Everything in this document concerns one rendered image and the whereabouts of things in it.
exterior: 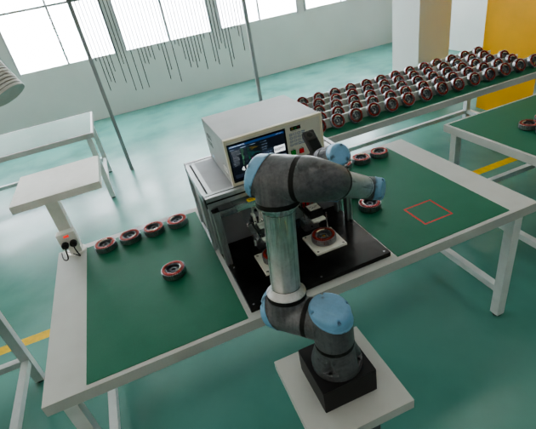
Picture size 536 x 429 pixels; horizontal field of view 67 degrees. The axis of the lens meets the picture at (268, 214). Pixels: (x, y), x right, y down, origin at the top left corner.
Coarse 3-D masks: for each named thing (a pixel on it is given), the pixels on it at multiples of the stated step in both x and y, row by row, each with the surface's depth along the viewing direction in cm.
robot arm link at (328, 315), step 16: (320, 304) 112; (336, 304) 111; (304, 320) 112; (320, 320) 108; (336, 320) 107; (352, 320) 112; (304, 336) 115; (320, 336) 111; (336, 336) 109; (352, 336) 113; (336, 352) 112
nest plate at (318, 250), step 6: (336, 234) 186; (306, 240) 186; (336, 240) 183; (342, 240) 182; (312, 246) 182; (318, 246) 181; (324, 246) 180; (330, 246) 180; (336, 246) 179; (342, 246) 180; (318, 252) 178; (324, 252) 178
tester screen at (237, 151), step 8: (264, 136) 165; (272, 136) 166; (280, 136) 168; (240, 144) 163; (248, 144) 164; (256, 144) 165; (264, 144) 166; (272, 144) 168; (280, 144) 169; (232, 152) 163; (240, 152) 164; (248, 152) 166; (256, 152) 167; (280, 152) 171; (232, 160) 164; (240, 160) 166; (248, 160) 167; (232, 168) 166; (240, 168) 167
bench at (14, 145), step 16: (32, 128) 452; (48, 128) 441; (64, 128) 431; (80, 128) 420; (0, 144) 418; (16, 144) 408; (32, 144) 399; (48, 144) 391; (64, 144) 396; (96, 144) 484; (0, 160) 382; (112, 192) 438
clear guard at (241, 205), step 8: (240, 200) 170; (240, 208) 164; (248, 208) 163; (256, 208) 162; (304, 208) 158; (248, 216) 158; (256, 216) 157; (296, 216) 157; (304, 216) 157; (248, 224) 153; (256, 224) 154; (296, 224) 156; (304, 224) 157; (256, 232) 153; (264, 232) 153; (256, 240) 152; (264, 240) 153
